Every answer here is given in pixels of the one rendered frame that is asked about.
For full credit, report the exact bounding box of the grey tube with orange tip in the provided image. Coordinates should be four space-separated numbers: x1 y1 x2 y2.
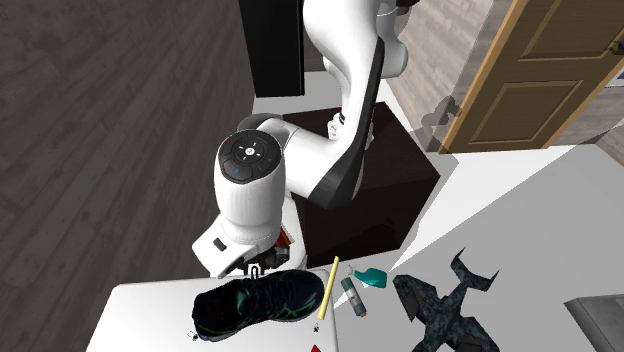
340 276 368 319

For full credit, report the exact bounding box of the dark camouflage toy aeroplane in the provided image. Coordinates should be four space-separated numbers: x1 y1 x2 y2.
392 246 502 352

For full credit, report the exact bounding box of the teal curved object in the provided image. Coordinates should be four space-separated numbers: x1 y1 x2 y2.
353 266 389 290

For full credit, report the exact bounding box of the black shoe with green lines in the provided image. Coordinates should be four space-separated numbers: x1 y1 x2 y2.
191 269 326 343

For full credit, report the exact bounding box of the yellow stick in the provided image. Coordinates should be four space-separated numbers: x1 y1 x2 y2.
317 255 340 321

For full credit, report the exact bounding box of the grey box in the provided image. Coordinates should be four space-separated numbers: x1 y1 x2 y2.
563 293 624 352

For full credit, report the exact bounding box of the brown wooden door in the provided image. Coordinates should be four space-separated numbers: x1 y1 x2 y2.
438 0 624 155

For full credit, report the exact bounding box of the black upright panel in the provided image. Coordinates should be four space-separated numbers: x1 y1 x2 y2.
237 0 306 98

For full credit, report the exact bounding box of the dark maroon robot stand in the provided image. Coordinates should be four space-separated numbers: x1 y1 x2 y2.
282 101 442 270

